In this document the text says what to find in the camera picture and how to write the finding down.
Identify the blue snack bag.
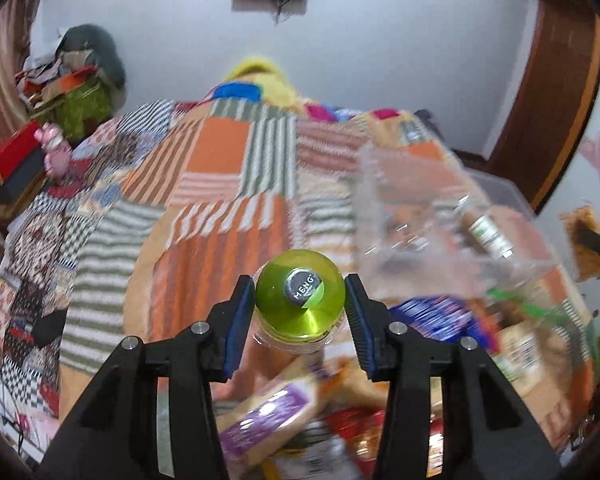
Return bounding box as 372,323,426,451
389,295,498,352

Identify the purple label bread pack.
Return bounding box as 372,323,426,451
216,354,343,471

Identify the clear plastic storage bin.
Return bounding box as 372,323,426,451
353,145,558,306

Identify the green lid clear jar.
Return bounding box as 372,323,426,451
253,249,346,354

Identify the patchwork striped bed quilt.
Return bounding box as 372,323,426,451
0,96,598,461

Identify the pink plush toy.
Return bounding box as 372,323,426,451
34,122,72,179

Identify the red and black box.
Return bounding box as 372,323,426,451
0,120,44,205

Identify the green gift box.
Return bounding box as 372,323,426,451
38,76,112,146

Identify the grey plush pillow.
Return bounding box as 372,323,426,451
56,24,126,90

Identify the colourful yellow pillow blanket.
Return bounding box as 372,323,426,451
204,55,342,122

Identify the brown wooden door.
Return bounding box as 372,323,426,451
486,0,600,211

